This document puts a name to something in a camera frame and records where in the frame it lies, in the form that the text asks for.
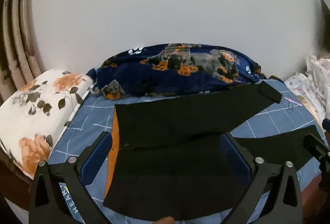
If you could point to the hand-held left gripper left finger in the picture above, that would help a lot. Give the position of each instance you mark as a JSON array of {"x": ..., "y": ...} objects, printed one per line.
[{"x": 96, "y": 157}]

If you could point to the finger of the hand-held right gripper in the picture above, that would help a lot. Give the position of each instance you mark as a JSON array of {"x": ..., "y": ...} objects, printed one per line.
[{"x": 315, "y": 146}]

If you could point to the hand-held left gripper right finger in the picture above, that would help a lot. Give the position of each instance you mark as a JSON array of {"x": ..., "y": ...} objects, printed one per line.
[{"x": 236, "y": 159}]

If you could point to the black pants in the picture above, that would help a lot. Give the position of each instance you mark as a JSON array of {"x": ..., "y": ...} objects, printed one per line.
[{"x": 167, "y": 162}]

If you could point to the person's left hand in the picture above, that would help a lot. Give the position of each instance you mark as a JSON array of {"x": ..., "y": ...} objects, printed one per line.
[{"x": 165, "y": 220}]

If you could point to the blue checked bed sheet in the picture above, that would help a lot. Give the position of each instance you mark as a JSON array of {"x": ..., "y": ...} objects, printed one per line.
[{"x": 90, "y": 115}]

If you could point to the white dotted cloth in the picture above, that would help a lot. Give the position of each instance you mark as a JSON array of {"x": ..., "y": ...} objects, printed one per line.
[{"x": 309, "y": 84}]

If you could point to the white floral pillow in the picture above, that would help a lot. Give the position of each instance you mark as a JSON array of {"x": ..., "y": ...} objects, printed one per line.
[{"x": 33, "y": 115}]

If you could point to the navy dog print blanket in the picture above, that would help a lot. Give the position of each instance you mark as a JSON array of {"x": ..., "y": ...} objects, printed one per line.
[{"x": 165, "y": 77}]

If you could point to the dark brown furniture edge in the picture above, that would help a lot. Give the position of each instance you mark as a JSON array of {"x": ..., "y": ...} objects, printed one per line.
[{"x": 325, "y": 20}]

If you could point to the beige curtain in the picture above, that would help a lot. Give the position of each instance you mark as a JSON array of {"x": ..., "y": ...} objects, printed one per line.
[{"x": 18, "y": 40}]

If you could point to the dark wooden bed frame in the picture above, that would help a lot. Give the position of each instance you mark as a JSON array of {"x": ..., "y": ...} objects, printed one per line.
[{"x": 13, "y": 180}]

